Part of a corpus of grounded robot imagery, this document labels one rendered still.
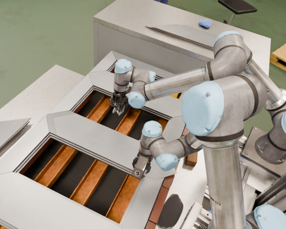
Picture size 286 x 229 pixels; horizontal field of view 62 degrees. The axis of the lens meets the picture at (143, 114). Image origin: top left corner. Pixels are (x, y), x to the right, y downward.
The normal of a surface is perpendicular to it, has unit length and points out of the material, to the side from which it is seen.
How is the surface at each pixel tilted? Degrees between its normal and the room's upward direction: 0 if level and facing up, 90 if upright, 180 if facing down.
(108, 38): 90
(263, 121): 0
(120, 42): 90
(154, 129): 0
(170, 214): 9
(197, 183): 0
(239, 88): 15
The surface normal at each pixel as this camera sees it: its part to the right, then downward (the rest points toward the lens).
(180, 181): 0.15, -0.66
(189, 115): -0.89, 0.12
